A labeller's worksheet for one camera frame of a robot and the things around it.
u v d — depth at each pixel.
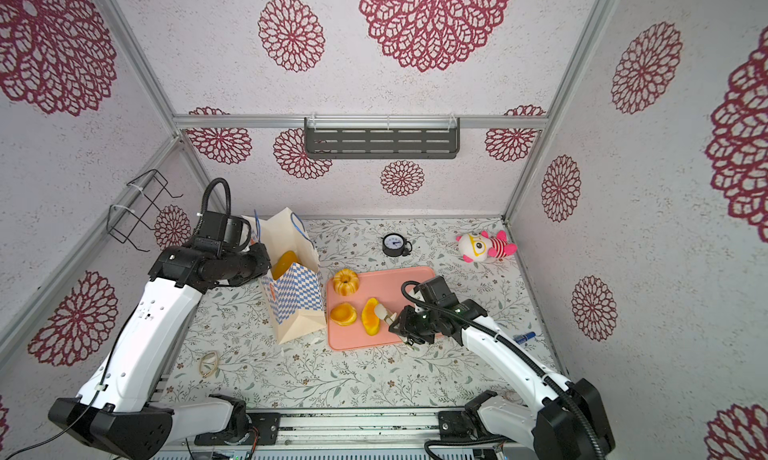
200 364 0.83
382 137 0.95
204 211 0.53
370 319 0.90
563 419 0.39
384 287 1.00
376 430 0.75
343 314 0.88
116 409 0.37
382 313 0.87
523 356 0.46
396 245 1.09
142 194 0.78
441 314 0.61
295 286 0.78
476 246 1.03
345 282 0.97
